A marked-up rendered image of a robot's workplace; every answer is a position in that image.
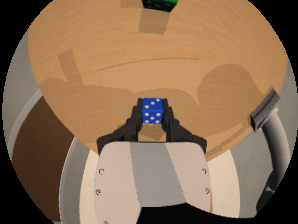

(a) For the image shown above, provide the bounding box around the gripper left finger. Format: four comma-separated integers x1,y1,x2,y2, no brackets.
96,98,143,156

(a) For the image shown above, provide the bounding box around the green die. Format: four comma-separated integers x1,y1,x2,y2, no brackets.
142,0,178,12

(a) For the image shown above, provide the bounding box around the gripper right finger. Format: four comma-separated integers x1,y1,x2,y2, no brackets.
162,98,207,154

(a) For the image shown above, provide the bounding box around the blue die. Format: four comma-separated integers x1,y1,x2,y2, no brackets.
141,98,164,124

